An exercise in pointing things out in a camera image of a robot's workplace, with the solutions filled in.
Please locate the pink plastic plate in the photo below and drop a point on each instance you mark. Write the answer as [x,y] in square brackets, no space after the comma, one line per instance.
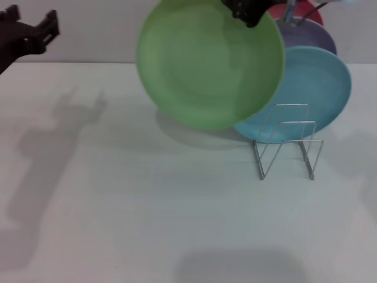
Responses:
[303,7]

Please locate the green plastic plate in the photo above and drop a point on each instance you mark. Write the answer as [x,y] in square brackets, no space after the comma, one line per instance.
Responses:
[206,67]

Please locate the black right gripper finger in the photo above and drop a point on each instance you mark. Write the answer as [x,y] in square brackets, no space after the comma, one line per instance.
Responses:
[247,11]

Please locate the light blue plastic plate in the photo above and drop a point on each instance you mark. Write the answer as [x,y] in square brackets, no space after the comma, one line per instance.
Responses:
[318,82]

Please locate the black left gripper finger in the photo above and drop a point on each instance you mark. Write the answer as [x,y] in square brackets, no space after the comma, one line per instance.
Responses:
[51,26]
[10,14]

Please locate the purple plastic plate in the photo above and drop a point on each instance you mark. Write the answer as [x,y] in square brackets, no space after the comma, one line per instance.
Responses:
[312,35]

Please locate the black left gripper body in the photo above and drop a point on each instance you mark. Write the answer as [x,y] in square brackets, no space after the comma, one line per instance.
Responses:
[20,41]

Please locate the silver right wrist bracket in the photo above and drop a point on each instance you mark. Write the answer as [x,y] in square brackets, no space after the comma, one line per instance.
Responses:
[288,10]

